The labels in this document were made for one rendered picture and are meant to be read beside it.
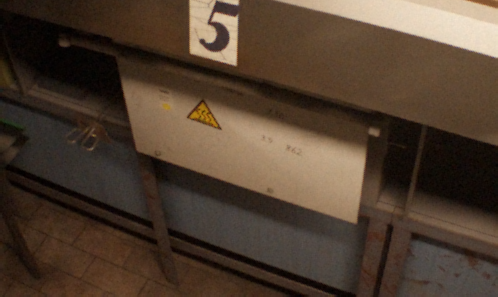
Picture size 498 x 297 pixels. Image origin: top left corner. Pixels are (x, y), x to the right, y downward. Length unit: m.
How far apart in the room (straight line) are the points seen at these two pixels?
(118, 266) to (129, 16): 1.67
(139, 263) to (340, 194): 1.32
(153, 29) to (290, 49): 0.26
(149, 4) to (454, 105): 0.54
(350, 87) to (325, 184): 0.53
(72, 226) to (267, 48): 1.94
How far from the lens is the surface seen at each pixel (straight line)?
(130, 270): 2.74
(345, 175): 1.54
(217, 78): 1.32
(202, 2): 1.14
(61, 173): 2.60
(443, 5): 1.02
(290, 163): 1.58
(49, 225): 2.96
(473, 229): 1.80
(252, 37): 1.12
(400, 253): 1.93
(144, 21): 1.22
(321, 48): 1.08
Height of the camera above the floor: 2.27
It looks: 45 degrees down
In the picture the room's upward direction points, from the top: 4 degrees counter-clockwise
